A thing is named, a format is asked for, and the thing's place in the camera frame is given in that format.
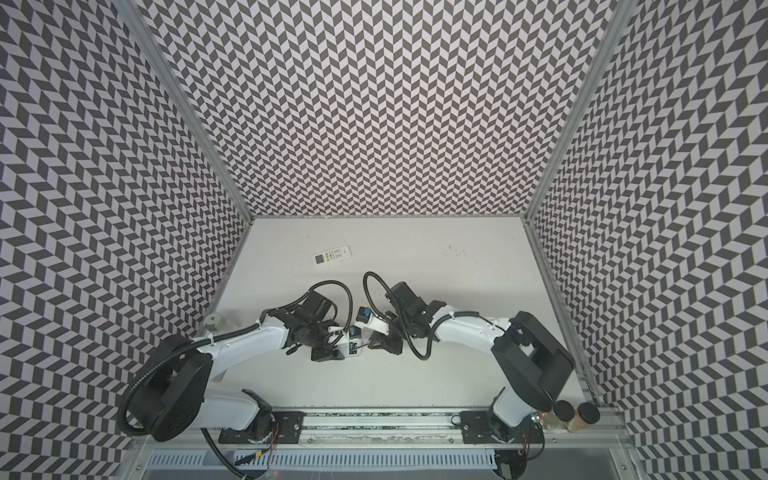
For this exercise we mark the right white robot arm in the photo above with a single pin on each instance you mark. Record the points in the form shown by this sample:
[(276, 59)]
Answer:
[(535, 364)]

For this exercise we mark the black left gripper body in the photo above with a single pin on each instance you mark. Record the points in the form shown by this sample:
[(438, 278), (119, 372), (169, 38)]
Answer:
[(320, 332)]

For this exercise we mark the white remote with green buttons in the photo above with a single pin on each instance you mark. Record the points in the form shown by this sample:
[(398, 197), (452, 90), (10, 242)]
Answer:
[(332, 256)]

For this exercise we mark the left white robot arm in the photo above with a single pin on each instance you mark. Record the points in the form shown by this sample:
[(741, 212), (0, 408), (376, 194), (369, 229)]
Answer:
[(172, 392)]

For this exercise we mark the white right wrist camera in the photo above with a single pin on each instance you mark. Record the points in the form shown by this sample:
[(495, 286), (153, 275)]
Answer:
[(366, 319)]

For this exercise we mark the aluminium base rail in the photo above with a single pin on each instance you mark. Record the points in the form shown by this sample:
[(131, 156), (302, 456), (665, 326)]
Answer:
[(430, 427)]

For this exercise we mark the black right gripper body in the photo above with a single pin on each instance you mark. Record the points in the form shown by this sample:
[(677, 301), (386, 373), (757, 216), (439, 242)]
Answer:
[(387, 342)]

